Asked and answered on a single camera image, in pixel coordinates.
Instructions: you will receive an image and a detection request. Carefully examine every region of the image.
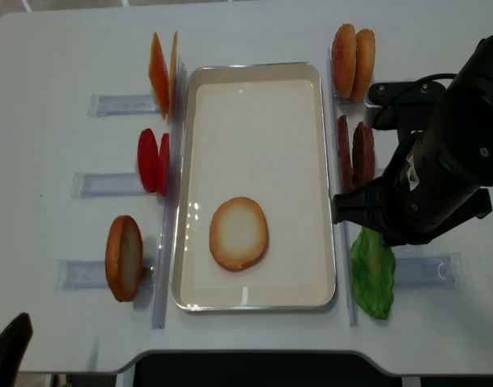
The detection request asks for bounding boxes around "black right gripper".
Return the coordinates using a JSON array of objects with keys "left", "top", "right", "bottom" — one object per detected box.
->
[{"left": 332, "top": 131, "right": 492, "bottom": 246}]

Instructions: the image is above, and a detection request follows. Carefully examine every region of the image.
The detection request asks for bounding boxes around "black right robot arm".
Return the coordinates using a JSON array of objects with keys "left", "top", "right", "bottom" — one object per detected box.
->
[{"left": 332, "top": 35, "right": 493, "bottom": 246}]

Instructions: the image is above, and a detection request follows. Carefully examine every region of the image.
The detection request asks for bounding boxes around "outer brown meat patty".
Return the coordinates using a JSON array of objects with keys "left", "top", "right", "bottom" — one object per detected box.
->
[{"left": 352, "top": 122, "right": 375, "bottom": 188}]

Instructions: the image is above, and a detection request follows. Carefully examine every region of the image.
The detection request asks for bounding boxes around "brown meat patty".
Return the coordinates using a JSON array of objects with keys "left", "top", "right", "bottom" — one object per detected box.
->
[
  {"left": 337, "top": 115, "right": 354, "bottom": 194},
  {"left": 352, "top": 122, "right": 375, "bottom": 188}
]

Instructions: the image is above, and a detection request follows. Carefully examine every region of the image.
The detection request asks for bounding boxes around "green lettuce leaf in rack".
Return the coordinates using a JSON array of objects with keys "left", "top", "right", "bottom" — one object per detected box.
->
[{"left": 350, "top": 227, "right": 396, "bottom": 320}]

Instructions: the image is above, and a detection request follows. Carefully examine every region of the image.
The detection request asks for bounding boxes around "inner brown meat patty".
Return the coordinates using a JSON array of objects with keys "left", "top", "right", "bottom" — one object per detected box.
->
[{"left": 337, "top": 115, "right": 354, "bottom": 194}]

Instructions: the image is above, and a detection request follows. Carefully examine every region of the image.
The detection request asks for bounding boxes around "outer red tomato slice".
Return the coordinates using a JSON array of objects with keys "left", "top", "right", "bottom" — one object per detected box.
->
[{"left": 137, "top": 128, "right": 159, "bottom": 193}]

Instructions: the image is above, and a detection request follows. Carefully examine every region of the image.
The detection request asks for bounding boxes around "inner orange cheese slice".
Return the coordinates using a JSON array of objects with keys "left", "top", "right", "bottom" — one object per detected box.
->
[{"left": 169, "top": 31, "right": 177, "bottom": 120}]

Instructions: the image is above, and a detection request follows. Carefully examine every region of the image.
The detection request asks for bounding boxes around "orange cheese slice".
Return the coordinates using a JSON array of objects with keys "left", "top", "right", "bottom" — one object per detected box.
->
[
  {"left": 169, "top": 31, "right": 177, "bottom": 120},
  {"left": 148, "top": 32, "right": 169, "bottom": 119}
]

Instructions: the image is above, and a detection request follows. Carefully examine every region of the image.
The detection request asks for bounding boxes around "outer orange cheese slice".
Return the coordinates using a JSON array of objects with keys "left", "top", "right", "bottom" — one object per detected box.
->
[{"left": 148, "top": 32, "right": 169, "bottom": 119}]

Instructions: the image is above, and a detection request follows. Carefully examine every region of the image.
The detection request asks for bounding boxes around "plain bun slice right rack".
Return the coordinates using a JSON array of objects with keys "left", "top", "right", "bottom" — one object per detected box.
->
[{"left": 350, "top": 28, "right": 375, "bottom": 103}]

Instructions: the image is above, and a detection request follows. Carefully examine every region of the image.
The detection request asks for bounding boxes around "sesame top bun slice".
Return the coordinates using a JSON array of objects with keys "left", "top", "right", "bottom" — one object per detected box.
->
[{"left": 331, "top": 23, "right": 357, "bottom": 99}]

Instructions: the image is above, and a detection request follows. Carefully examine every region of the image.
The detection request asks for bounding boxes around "white rectangular metal tray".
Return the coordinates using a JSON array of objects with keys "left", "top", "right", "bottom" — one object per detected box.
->
[{"left": 172, "top": 62, "right": 337, "bottom": 312}]

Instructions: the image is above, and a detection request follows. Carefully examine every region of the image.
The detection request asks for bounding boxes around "bottom bun slice in tray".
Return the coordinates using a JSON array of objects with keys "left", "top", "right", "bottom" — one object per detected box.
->
[{"left": 209, "top": 197, "right": 269, "bottom": 272}]

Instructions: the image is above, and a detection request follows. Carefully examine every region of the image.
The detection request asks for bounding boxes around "bun slice left rack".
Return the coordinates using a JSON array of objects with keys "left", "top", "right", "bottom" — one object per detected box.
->
[{"left": 105, "top": 215, "right": 143, "bottom": 302}]

